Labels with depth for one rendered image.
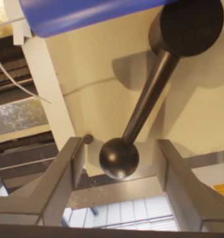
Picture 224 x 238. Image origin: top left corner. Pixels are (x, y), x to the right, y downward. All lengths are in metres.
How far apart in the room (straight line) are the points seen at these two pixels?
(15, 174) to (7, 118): 0.34
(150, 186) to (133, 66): 0.94
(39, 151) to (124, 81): 0.89
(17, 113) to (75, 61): 0.83
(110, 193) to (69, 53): 0.97
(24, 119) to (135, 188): 0.71
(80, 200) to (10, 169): 0.43
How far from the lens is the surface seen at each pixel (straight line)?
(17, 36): 0.23
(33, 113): 0.94
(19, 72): 0.99
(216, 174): 1.13
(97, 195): 1.09
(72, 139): 0.16
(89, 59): 0.16
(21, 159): 1.09
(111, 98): 0.16
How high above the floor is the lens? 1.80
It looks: 6 degrees up
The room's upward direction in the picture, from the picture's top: 103 degrees counter-clockwise
